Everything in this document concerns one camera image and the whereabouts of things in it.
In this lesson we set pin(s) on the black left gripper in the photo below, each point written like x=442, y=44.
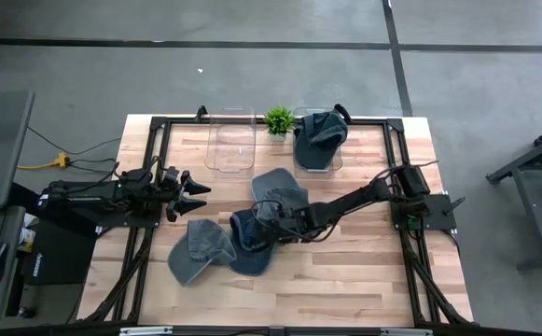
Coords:
x=170, y=193

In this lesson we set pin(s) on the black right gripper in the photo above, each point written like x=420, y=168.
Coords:
x=296, y=228

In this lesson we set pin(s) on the light grey cap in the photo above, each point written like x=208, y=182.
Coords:
x=275, y=182

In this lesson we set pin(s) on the dark charcoal cap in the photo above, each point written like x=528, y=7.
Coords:
x=319, y=140

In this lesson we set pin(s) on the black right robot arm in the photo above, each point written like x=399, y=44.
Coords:
x=354, y=196

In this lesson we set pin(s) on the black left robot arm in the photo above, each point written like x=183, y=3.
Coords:
x=88, y=196

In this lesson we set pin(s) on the clear plastic bin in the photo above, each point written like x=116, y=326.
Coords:
x=231, y=149
x=300, y=114

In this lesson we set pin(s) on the small green potted plant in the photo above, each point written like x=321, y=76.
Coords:
x=279, y=121

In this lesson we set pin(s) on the green circuit board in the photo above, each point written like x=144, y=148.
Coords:
x=413, y=223

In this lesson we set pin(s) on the black bag with logo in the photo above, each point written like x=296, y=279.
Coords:
x=60, y=254

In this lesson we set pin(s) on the black base lever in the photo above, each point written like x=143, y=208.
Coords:
x=454, y=205

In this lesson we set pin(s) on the grey desk panel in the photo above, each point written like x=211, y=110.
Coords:
x=0, y=149

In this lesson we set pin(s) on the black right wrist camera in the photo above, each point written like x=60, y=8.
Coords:
x=307, y=214

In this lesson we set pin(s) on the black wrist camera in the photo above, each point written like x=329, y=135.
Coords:
x=307, y=214
x=140, y=176

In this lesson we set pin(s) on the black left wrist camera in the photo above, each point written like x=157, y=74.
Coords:
x=140, y=176

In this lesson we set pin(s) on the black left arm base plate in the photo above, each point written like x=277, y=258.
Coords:
x=126, y=220

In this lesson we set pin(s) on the black metal table frame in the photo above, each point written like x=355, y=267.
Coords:
x=183, y=121

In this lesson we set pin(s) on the silver frame bracket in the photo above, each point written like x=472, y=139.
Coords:
x=406, y=332
x=144, y=331

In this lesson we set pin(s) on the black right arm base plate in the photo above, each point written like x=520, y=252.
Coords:
x=434, y=210

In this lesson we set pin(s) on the black side table frame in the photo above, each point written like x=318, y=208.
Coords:
x=532, y=210

